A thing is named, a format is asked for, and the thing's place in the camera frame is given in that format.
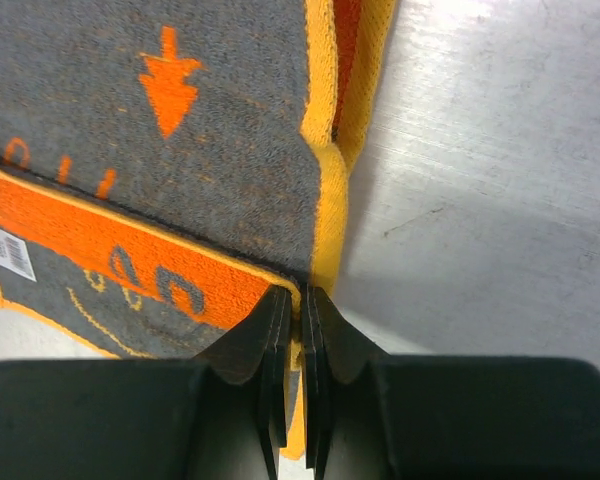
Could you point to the orange towel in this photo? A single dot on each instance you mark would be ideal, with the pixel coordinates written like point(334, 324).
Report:
point(163, 163)

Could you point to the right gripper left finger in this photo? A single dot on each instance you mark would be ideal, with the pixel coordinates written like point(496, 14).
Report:
point(219, 415)

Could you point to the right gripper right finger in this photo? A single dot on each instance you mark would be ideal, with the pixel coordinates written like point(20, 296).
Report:
point(375, 415)

